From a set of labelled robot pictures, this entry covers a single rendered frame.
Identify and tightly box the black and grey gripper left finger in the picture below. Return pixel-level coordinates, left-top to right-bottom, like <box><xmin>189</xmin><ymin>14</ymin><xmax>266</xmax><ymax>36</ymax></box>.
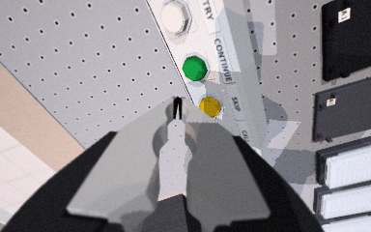
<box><xmin>0</xmin><ymin>96</ymin><xmax>179</xmax><ymax>232</ymax></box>

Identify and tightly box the grey button panel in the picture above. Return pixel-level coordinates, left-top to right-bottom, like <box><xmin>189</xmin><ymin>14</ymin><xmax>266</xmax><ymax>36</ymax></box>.
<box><xmin>145</xmin><ymin>0</ymin><xmax>268</xmax><ymax>156</ymax></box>

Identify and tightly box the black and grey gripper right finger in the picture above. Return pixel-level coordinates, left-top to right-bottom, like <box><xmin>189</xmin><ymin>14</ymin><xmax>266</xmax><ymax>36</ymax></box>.
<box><xmin>179</xmin><ymin>97</ymin><xmax>325</xmax><ymax>232</ymax></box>

